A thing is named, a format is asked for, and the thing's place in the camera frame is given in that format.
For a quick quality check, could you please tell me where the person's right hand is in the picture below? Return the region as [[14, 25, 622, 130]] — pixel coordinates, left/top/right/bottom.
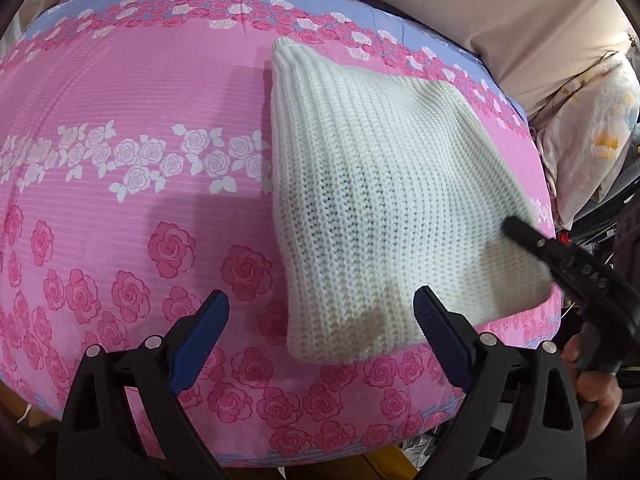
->
[[562, 331, 626, 441]]

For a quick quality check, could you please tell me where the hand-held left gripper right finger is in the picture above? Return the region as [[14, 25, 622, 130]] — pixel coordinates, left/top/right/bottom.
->
[[412, 285, 583, 480]]

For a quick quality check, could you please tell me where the pink floral bedsheet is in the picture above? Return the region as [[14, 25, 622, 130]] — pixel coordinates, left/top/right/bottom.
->
[[0, 0, 563, 466]]

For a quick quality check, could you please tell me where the beige cloth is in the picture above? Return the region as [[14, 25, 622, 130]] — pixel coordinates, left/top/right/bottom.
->
[[295, 0, 636, 116]]

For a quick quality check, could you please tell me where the red white black knit sweater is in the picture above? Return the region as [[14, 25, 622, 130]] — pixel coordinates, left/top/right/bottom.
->
[[270, 37, 556, 365]]

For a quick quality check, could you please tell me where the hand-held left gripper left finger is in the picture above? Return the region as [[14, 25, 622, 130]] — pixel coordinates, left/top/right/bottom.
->
[[55, 290, 231, 480]]

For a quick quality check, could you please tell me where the pale floral pillow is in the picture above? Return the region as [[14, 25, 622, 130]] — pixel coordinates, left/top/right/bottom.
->
[[532, 52, 640, 231]]

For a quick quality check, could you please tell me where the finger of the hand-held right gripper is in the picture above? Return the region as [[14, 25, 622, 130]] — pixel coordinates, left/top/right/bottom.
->
[[502, 216, 573, 281]]

